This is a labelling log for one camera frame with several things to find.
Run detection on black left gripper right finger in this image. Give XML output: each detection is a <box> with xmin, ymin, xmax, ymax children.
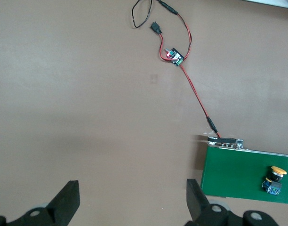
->
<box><xmin>186</xmin><ymin>178</ymin><xmax>279</xmax><ymax>226</ymax></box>

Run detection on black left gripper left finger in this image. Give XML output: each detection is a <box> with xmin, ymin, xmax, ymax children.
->
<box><xmin>0</xmin><ymin>180</ymin><xmax>81</xmax><ymax>226</ymax></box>

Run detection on yellow capped push button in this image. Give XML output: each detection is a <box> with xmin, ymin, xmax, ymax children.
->
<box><xmin>261</xmin><ymin>165</ymin><xmax>288</xmax><ymax>196</ymax></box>

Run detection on green belt conveyor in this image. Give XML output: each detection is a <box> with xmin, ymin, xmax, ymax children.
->
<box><xmin>200</xmin><ymin>135</ymin><xmax>288</xmax><ymax>205</ymax></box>

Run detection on small green controller board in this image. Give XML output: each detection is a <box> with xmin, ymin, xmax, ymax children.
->
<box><xmin>166</xmin><ymin>48</ymin><xmax>184</xmax><ymax>68</ymax></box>

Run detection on red and black wire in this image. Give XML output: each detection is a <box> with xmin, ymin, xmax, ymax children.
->
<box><xmin>149</xmin><ymin>0</ymin><xmax>222</xmax><ymax>139</ymax></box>

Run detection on thin black cable loop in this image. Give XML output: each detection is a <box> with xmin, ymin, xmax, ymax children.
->
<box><xmin>131</xmin><ymin>0</ymin><xmax>153</xmax><ymax>30</ymax></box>

